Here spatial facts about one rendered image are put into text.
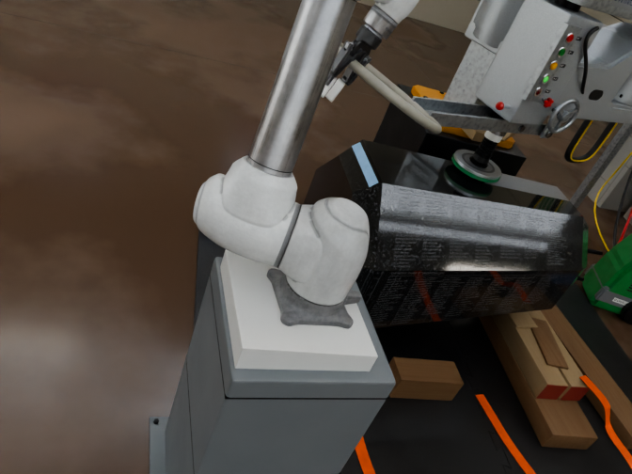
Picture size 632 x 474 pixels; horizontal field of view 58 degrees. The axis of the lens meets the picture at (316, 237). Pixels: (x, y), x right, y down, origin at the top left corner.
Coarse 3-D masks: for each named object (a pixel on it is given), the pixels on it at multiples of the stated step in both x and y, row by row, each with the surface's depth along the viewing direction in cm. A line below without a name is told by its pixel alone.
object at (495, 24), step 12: (492, 0) 270; (504, 0) 265; (516, 0) 262; (480, 12) 278; (492, 12) 271; (504, 12) 267; (516, 12) 265; (480, 24) 277; (492, 24) 272; (504, 24) 269; (492, 36) 275; (504, 36) 271
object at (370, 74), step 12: (360, 72) 166; (372, 72) 207; (372, 84) 165; (384, 84) 165; (384, 96) 166; (396, 96) 166; (408, 96) 207; (408, 108) 168; (420, 108) 203; (420, 120) 171; (432, 120) 195; (432, 132) 180
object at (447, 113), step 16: (416, 96) 206; (432, 112) 198; (448, 112) 218; (464, 112) 222; (480, 112) 227; (464, 128) 212; (480, 128) 216; (496, 128) 220; (512, 128) 225; (528, 128) 230; (544, 128) 235
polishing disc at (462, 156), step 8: (456, 152) 241; (464, 152) 244; (472, 152) 247; (456, 160) 237; (464, 160) 237; (472, 168) 233; (480, 168) 235; (488, 168) 238; (496, 168) 241; (480, 176) 232; (488, 176) 232; (496, 176) 235
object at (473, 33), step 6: (480, 6) 279; (474, 24) 283; (468, 30) 286; (474, 30) 284; (480, 30) 279; (468, 36) 287; (474, 36) 284; (480, 36) 280; (486, 36) 277; (480, 42) 283; (486, 42) 278; (492, 42) 276; (498, 42) 275; (486, 48) 281; (492, 48) 278; (498, 48) 276
